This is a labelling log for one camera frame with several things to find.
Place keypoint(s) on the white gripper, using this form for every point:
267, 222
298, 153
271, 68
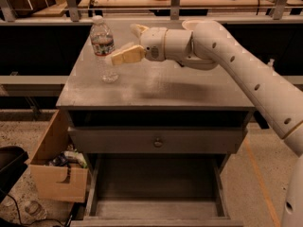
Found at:
153, 43

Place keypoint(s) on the clear plastic water bottle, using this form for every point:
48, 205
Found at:
102, 40

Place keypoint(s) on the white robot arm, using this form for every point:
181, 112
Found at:
207, 45

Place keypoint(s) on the closed grey top drawer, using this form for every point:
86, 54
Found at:
94, 140

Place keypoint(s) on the grey wooden drawer cabinet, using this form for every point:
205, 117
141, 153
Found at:
153, 95

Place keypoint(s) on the hand sanitizer pump bottle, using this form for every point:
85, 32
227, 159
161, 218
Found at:
271, 63

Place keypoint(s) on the open grey middle drawer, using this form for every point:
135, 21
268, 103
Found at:
156, 191

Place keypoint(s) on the plastic bottle on floor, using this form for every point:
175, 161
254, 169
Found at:
35, 210

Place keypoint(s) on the white bowl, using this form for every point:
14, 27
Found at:
190, 24

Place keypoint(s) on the cardboard box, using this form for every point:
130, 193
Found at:
58, 183

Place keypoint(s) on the black bin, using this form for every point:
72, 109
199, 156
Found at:
12, 166

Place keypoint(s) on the metal railing frame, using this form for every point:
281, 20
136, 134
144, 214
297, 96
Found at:
83, 10

